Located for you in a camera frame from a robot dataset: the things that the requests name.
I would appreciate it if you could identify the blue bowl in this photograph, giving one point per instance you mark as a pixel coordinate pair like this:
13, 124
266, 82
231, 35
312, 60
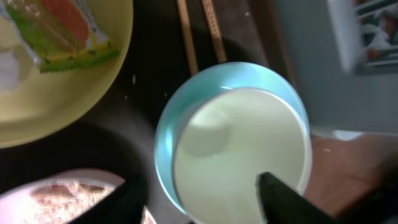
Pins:
220, 130

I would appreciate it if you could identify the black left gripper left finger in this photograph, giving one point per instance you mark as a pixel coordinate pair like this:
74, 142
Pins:
125, 205

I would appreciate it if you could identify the right wooden chopstick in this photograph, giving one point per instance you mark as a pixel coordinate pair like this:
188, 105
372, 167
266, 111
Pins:
214, 29

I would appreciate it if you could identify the green snack wrapper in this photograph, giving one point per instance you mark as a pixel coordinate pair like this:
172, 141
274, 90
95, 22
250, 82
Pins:
59, 35

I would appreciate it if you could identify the yellow plate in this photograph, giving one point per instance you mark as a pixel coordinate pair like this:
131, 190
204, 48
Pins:
43, 103

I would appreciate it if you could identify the wooden chopstick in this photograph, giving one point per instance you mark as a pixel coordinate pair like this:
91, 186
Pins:
187, 36
214, 29

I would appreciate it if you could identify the pink dirty bowl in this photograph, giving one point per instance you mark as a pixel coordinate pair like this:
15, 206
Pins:
61, 198

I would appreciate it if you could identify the left wooden chopstick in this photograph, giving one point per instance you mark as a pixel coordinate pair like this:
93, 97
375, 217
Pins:
187, 36

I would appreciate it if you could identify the grey dishwasher rack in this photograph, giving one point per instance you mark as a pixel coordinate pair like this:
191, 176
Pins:
340, 91

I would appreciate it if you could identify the dark brown tray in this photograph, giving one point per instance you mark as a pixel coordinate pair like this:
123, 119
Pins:
117, 135

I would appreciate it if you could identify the crumpled white tissue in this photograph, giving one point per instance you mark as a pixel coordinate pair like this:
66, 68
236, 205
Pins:
10, 68

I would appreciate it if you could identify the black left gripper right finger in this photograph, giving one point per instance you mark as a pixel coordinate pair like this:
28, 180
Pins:
281, 204

